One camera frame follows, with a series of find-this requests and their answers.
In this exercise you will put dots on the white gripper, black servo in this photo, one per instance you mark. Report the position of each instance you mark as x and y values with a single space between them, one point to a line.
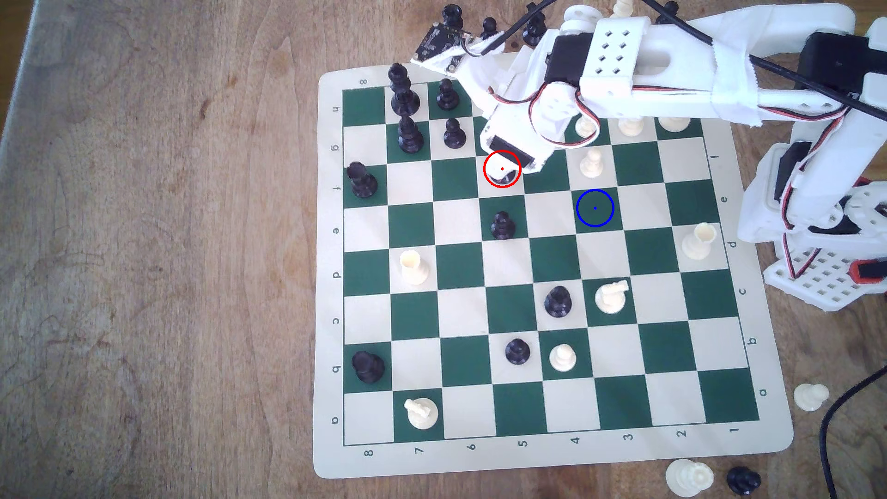
508 149

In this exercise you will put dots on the black chess pawn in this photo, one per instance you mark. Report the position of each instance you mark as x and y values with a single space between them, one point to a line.
502 182
518 351
452 16
447 95
502 225
489 28
454 134

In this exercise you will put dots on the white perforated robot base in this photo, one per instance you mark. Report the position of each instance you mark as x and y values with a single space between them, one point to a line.
818 277

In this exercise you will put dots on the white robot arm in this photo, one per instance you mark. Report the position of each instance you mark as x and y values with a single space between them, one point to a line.
693 90

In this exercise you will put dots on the white chess pawn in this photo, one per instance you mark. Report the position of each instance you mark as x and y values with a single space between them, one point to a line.
591 163
563 357
630 127
587 127
809 396
673 125

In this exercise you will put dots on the black chess bishop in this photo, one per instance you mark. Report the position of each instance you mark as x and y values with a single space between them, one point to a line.
558 301
410 136

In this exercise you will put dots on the green white chess mat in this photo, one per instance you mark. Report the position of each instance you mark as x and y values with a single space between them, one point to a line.
457 267

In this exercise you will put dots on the tall black chess king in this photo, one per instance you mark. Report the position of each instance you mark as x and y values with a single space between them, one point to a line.
404 93

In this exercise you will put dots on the white chess rook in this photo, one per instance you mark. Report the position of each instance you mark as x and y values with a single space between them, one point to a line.
698 241
414 267

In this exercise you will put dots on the black chess piece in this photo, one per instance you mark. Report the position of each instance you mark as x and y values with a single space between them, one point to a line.
670 7
534 29

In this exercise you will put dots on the black chess rook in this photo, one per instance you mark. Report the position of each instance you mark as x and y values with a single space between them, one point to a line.
361 180

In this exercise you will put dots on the white chess knight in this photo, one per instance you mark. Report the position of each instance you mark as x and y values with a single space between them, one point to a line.
612 296

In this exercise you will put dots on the white chess piece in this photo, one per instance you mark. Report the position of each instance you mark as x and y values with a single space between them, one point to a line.
623 7

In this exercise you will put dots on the black chess knight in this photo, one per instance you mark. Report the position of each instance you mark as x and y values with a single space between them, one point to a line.
367 366
743 479

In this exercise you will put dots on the white chess king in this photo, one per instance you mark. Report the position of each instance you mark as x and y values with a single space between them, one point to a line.
421 411

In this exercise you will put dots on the white chess queen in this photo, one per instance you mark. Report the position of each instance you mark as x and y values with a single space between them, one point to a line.
689 478

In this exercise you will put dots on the black camera circuit board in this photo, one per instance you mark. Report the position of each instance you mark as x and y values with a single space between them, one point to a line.
441 43

